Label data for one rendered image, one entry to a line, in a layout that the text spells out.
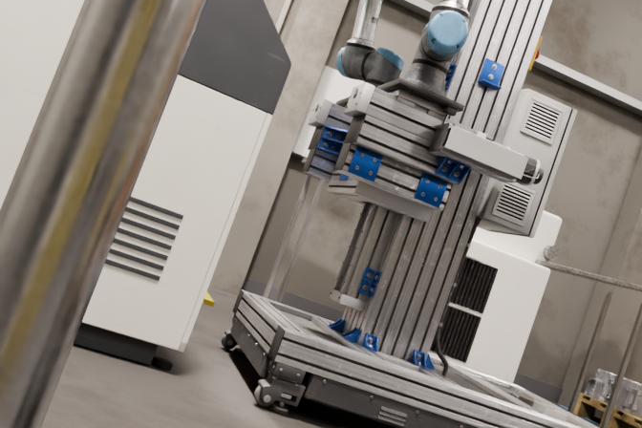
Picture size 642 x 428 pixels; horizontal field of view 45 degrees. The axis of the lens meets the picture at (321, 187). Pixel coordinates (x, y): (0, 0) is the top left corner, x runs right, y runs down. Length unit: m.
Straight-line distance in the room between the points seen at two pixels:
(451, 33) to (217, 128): 0.73
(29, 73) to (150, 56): 1.85
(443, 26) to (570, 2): 4.28
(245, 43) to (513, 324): 3.06
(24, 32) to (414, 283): 1.42
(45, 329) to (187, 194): 1.89
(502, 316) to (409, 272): 2.25
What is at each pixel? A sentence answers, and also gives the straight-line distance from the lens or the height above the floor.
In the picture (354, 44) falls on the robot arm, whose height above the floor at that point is 1.25.
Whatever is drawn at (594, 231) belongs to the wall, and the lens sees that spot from 6.57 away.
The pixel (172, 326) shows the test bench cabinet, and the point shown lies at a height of 0.13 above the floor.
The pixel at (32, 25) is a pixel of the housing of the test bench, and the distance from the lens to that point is 2.18.
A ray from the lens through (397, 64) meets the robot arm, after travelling 2.96.
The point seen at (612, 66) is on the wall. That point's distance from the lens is 6.71.
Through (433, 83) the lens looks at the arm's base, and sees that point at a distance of 2.44.
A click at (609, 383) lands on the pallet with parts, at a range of 6.15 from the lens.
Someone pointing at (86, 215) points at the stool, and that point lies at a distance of 0.32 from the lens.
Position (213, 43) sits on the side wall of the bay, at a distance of 2.23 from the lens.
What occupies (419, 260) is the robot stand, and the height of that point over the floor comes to 0.56.
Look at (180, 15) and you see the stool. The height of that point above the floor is 0.54.
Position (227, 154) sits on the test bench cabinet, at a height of 0.64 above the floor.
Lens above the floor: 0.47
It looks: 4 degrees up
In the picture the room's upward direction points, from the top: 20 degrees clockwise
